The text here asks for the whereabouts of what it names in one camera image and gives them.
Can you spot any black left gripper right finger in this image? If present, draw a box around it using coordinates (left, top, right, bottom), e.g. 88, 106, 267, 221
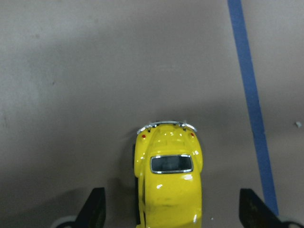
239, 188, 285, 228

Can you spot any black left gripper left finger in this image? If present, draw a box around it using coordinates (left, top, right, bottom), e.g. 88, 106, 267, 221
73, 187, 106, 228

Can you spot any yellow toy beetle car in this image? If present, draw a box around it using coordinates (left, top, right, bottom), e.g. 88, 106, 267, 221
133, 121, 203, 228

